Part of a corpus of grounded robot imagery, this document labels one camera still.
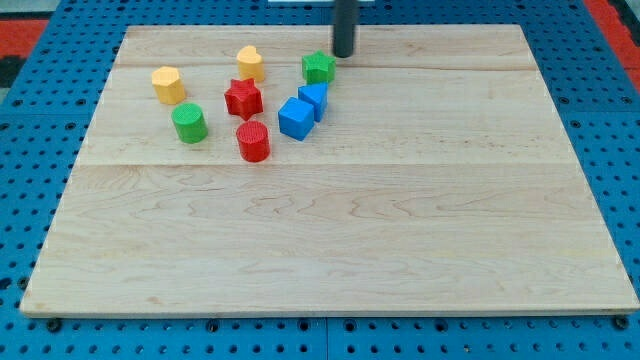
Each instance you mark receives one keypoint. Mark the yellow heart block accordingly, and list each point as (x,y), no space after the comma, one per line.
(250,64)

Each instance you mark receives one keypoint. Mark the green cylinder block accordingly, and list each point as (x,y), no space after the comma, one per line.
(189,123)

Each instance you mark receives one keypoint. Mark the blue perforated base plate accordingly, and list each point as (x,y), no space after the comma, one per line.
(49,107)

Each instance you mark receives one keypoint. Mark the yellow hexagon block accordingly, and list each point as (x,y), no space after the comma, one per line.
(168,85)

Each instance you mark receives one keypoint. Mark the light wooden board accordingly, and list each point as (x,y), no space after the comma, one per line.
(440,182)

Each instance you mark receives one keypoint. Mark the blue triangle block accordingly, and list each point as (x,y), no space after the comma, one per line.
(316,95)

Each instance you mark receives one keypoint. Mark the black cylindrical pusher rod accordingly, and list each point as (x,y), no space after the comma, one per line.
(345,18)

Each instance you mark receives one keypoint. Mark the red cylinder block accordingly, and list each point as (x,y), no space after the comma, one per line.
(253,141)

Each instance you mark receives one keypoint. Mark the green star block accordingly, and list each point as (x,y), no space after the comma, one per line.
(318,67)

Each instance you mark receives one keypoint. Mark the blue cube block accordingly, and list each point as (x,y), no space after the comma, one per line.
(296,118)

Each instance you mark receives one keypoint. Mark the red star block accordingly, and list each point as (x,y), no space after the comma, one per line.
(243,98)

